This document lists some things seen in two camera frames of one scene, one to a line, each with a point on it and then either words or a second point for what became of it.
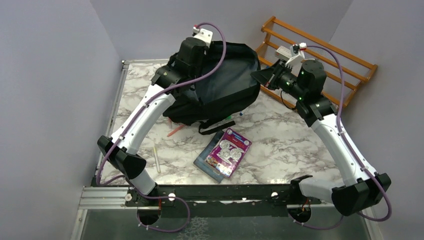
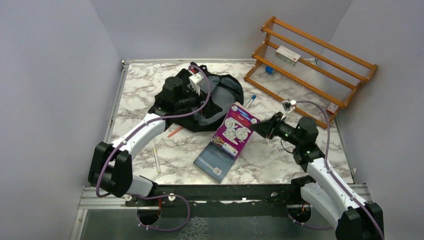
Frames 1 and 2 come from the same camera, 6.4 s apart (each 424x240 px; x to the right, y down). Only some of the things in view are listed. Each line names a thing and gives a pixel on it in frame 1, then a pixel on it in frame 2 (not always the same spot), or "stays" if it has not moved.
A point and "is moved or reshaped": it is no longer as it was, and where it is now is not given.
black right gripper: x=270 y=76 to x=268 y=128
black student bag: x=234 y=85 is moved or reshaped
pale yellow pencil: x=157 y=161 stays
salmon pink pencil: x=174 y=131 stays
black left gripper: x=203 y=60 to x=209 y=110
